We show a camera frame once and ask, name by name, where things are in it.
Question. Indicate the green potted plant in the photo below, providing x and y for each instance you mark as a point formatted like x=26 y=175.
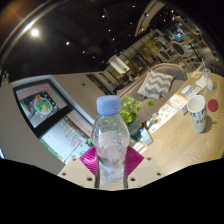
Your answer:
x=131 y=111

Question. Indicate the window with festive stickers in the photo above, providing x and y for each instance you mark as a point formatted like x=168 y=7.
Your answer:
x=50 y=116

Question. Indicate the white cardboard box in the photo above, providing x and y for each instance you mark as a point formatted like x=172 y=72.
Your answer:
x=178 y=104

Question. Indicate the blue and white small box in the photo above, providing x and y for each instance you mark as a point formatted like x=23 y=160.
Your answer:
x=146 y=136

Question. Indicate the group of dining chairs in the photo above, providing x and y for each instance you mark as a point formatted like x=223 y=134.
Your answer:
x=178 y=48

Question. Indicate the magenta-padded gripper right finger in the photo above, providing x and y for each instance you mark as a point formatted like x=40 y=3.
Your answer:
x=138 y=168

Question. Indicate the grey curved sofa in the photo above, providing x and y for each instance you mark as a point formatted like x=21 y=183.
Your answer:
x=166 y=70

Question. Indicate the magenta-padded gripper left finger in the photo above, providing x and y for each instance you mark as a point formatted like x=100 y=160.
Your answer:
x=83 y=168

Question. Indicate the clear blue-capped water bottle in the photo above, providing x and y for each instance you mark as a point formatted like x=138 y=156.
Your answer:
x=110 y=140

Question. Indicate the white paper napkin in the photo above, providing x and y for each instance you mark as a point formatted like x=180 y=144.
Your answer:
x=201 y=81

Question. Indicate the group of ceiling spotlights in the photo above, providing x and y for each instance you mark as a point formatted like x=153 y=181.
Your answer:
x=34 y=32

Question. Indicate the person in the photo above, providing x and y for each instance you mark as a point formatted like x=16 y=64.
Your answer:
x=122 y=83

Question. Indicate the printed booklet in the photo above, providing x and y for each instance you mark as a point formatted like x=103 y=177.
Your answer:
x=161 y=118

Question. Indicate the grey white chevron cushion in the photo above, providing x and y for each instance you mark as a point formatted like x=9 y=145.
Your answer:
x=156 y=85

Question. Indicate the white mug with black print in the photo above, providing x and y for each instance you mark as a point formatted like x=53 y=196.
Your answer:
x=197 y=115

